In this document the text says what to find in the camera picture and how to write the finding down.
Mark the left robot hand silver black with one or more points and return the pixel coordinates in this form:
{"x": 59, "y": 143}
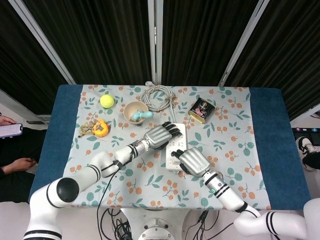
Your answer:
{"x": 157, "y": 136}

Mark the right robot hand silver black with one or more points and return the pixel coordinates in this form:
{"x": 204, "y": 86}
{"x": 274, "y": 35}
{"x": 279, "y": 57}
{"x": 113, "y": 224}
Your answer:
{"x": 196, "y": 160}

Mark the white cube charger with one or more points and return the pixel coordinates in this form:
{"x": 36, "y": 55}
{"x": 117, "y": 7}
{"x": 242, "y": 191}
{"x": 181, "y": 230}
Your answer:
{"x": 175, "y": 162}

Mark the white power strip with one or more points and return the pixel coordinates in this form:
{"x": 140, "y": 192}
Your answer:
{"x": 176, "y": 146}

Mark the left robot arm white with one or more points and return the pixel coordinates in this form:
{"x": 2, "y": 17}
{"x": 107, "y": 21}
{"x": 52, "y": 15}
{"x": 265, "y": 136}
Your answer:
{"x": 82, "y": 180}

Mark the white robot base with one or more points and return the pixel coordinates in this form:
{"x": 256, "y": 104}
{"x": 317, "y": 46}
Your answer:
{"x": 157, "y": 225}

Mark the person forearm and hand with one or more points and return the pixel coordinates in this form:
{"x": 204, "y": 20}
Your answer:
{"x": 17, "y": 165}

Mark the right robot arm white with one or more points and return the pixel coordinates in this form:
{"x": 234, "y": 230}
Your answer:
{"x": 225, "y": 192}

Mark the person hand holding phone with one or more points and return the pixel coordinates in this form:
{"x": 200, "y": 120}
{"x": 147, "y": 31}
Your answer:
{"x": 6, "y": 120}

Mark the teal plastic toy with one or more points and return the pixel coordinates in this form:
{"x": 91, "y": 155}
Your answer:
{"x": 142, "y": 115}

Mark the floral printed tablecloth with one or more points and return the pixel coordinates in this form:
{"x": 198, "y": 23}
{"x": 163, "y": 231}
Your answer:
{"x": 225, "y": 150}

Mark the beige bowl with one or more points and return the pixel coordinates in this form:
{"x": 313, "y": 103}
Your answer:
{"x": 131, "y": 111}

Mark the black gold rectangular tin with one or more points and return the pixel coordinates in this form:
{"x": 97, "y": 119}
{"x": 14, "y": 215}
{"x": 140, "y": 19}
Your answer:
{"x": 201, "y": 110}

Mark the yellow-green tennis ball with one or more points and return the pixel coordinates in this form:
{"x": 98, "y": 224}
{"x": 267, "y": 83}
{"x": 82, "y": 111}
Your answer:
{"x": 107, "y": 101}

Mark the blue table cover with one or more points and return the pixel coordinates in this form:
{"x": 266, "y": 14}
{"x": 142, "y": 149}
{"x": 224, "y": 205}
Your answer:
{"x": 272, "y": 137}

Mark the white black sneaker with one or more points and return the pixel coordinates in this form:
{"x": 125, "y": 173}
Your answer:
{"x": 303, "y": 147}

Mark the black curtain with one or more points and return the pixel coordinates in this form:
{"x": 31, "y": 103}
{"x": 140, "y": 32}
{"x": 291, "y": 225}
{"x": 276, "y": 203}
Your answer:
{"x": 100, "y": 37}

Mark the smartphone with dark case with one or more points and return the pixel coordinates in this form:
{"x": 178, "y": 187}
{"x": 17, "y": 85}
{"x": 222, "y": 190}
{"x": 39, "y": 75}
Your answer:
{"x": 10, "y": 130}

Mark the white metal frame post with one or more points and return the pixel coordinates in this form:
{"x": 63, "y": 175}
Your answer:
{"x": 243, "y": 40}
{"x": 155, "y": 37}
{"x": 42, "y": 40}

